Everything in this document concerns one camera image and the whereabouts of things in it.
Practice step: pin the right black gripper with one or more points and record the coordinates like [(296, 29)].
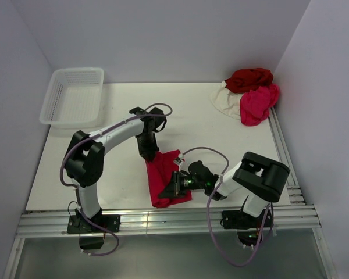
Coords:
[(174, 188)]

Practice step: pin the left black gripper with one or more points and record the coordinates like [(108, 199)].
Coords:
[(145, 152)]

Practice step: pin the bright red t-shirt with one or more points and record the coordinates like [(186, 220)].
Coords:
[(159, 172)]

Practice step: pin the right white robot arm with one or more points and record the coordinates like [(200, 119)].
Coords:
[(264, 179)]

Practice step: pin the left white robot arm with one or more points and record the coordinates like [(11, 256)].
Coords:
[(83, 163)]

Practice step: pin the white plastic mesh basket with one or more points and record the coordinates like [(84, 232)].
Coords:
[(73, 98)]

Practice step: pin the white t-shirt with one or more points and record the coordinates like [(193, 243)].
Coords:
[(225, 101)]

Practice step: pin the pink t-shirt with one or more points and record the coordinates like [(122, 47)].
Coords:
[(255, 104)]

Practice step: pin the dark red t-shirt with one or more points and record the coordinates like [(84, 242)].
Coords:
[(243, 80)]

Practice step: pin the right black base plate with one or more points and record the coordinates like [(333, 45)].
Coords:
[(237, 219)]

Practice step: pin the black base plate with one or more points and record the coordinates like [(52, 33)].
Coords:
[(79, 225), (237, 219)]

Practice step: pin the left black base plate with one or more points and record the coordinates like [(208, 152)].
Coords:
[(79, 225)]

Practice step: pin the aluminium mounting rail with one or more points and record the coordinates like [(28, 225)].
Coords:
[(150, 222)]

